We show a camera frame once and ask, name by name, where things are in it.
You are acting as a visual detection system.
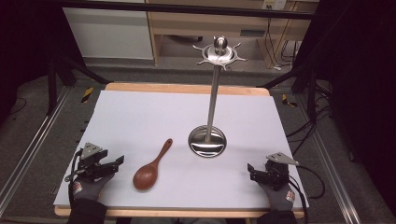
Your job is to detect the light wooden desk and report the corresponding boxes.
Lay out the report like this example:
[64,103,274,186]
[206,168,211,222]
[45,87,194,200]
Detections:
[145,0,319,70]

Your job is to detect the black cables under desk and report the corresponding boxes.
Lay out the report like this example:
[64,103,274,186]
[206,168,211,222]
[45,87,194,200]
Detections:
[265,18,301,71]

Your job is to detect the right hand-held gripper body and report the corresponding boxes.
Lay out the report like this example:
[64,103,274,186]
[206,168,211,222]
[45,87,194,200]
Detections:
[259,151,300,191]

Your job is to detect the brown wooden spoon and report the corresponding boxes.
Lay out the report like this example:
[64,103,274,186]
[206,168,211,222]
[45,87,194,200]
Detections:
[132,137,174,191]

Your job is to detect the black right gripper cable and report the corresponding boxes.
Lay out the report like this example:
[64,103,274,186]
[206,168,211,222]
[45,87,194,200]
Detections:
[288,163,327,224]

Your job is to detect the person's right hand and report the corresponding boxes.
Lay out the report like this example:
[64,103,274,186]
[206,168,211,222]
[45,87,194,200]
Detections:
[258,181,297,213]

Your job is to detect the wooden table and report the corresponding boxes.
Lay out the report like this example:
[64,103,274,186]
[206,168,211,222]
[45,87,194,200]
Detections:
[53,81,306,219]

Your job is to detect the white cabinet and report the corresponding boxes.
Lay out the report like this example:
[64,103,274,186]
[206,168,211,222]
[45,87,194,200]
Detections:
[62,7,155,61]

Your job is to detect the metal floor rail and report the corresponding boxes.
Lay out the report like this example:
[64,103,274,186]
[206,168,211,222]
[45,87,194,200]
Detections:
[0,86,72,217]
[295,92,364,224]

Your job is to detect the white wall outlet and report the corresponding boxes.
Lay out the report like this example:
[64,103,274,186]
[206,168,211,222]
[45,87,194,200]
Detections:
[261,0,288,11]

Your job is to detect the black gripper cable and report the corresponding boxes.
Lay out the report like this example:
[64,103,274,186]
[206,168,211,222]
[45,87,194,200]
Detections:
[288,163,327,224]
[64,149,84,207]

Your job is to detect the black floor cables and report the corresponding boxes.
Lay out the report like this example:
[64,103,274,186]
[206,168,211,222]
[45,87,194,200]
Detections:
[285,79,334,157]

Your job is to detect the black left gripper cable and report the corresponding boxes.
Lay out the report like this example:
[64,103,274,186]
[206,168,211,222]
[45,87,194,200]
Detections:
[64,149,84,207]

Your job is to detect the white table mat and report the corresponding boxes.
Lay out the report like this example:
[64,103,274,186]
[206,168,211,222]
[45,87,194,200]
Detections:
[52,90,310,210]

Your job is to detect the black metal frame stand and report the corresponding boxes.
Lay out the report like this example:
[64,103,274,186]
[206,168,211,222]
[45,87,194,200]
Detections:
[256,62,319,123]
[46,53,110,117]

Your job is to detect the yellow black striped tape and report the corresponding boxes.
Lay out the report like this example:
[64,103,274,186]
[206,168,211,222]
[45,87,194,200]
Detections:
[281,93,299,109]
[80,86,94,105]

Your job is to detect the black horizontal frame bar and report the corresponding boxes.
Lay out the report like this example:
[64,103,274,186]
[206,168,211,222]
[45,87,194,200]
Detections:
[59,0,316,21]

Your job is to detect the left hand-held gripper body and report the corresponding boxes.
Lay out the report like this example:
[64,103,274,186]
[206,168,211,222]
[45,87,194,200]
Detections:
[76,142,109,182]

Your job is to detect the metal utensil rack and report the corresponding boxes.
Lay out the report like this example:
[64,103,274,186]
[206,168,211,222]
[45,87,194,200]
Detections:
[187,35,249,159]

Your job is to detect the black curtain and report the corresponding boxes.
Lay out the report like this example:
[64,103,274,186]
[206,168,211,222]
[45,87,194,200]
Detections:
[0,0,86,126]
[294,0,396,217]

